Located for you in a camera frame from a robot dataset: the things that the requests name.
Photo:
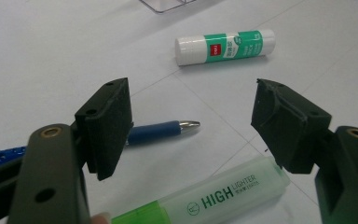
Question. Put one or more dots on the clear plastic pen holder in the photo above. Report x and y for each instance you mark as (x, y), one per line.
(164, 4)

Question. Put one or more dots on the blue ballpoint pen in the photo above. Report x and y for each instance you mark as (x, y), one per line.
(155, 132)

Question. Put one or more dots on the green highlighter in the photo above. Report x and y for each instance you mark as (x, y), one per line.
(217, 199)

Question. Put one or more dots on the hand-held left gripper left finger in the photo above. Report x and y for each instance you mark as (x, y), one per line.
(105, 130)

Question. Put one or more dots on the white and green glue stick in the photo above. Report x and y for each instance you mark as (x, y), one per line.
(223, 47)

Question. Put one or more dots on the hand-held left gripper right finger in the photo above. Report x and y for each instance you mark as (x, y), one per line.
(289, 130)

